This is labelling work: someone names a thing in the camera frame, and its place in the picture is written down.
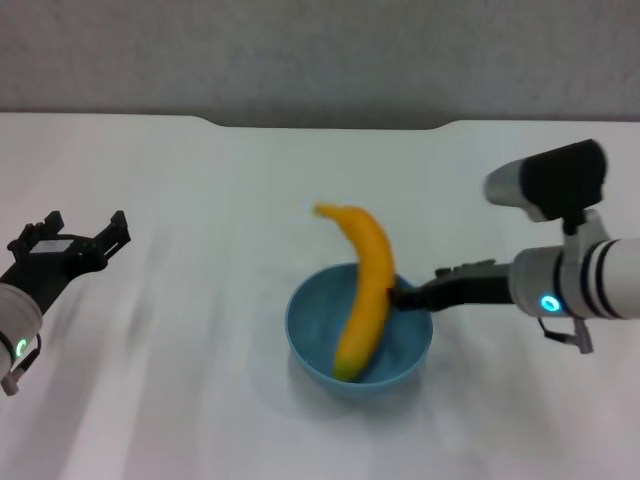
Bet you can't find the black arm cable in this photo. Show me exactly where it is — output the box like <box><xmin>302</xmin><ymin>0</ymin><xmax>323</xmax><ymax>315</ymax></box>
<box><xmin>538</xmin><ymin>313</ymin><xmax>596</xmax><ymax>356</ymax></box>
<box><xmin>0</xmin><ymin>333</ymin><xmax>43</xmax><ymax>398</ymax></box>

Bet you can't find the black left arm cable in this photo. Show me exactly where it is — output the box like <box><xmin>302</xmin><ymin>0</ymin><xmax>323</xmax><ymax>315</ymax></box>
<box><xmin>0</xmin><ymin>333</ymin><xmax>43</xmax><ymax>398</ymax></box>

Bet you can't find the yellow banana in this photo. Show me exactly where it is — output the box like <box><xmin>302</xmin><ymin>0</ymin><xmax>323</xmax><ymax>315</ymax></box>
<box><xmin>311</xmin><ymin>201</ymin><xmax>398</xmax><ymax>384</ymax></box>

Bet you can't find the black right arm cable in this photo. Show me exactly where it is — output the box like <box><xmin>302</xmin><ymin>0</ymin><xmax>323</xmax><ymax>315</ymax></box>
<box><xmin>538</xmin><ymin>313</ymin><xmax>596</xmax><ymax>356</ymax></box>

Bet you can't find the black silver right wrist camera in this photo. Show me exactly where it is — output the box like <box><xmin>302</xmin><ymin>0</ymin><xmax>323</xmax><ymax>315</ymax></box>
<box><xmin>482</xmin><ymin>139</ymin><xmax>614</xmax><ymax>247</ymax></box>

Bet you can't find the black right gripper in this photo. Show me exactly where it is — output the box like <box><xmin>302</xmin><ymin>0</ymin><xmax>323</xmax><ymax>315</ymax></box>
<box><xmin>389</xmin><ymin>257</ymin><xmax>517</xmax><ymax>315</ymax></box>

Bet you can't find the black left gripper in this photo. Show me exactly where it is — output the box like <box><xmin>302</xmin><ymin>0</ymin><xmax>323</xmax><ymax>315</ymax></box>
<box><xmin>0</xmin><ymin>209</ymin><xmax>133</xmax><ymax>321</ymax></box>

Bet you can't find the blue plastic bowl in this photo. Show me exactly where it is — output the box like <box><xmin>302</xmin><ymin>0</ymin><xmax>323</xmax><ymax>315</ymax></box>
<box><xmin>284</xmin><ymin>263</ymin><xmax>435</xmax><ymax>400</ymax></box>

